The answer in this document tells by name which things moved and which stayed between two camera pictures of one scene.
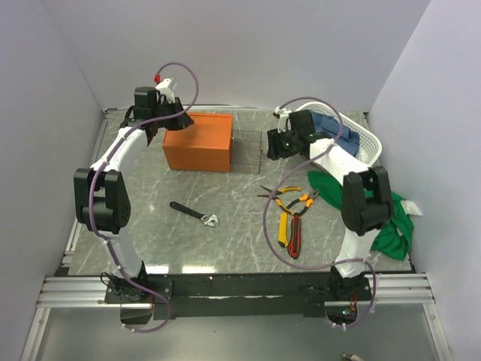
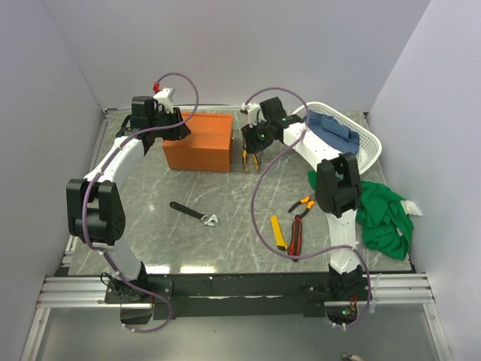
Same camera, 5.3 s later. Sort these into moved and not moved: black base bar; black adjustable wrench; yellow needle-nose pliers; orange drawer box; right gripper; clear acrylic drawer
Moved: yellow needle-nose pliers; right gripper
Not moved: orange drawer box; clear acrylic drawer; black adjustable wrench; black base bar
